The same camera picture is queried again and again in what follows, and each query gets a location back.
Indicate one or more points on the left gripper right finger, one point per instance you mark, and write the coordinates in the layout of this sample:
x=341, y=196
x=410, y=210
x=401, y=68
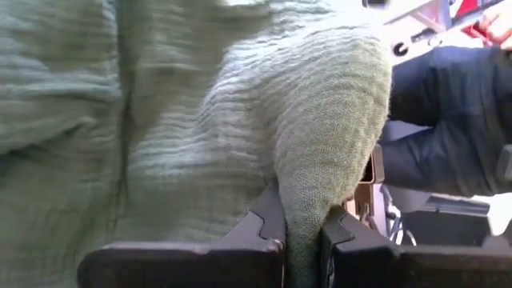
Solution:
x=380, y=268

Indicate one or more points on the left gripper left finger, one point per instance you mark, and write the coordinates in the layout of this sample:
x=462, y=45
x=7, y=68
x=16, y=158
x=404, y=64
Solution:
x=192, y=268

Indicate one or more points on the dark green garment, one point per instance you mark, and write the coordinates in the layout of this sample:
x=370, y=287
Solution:
x=160, y=120

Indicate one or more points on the black floor box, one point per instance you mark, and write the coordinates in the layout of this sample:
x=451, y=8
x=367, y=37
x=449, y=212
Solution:
x=440, y=224

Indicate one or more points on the person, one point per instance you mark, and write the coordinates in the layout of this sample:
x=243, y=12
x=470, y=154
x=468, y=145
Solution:
x=440, y=120

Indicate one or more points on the person's hand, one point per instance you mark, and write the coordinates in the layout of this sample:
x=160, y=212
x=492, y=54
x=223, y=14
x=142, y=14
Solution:
x=498, y=24

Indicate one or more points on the red orange background object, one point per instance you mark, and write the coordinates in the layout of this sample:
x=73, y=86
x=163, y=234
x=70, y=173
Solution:
x=468, y=8

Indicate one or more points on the silver frame bracket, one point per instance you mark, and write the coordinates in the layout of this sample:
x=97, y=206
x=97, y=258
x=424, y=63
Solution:
x=416, y=36

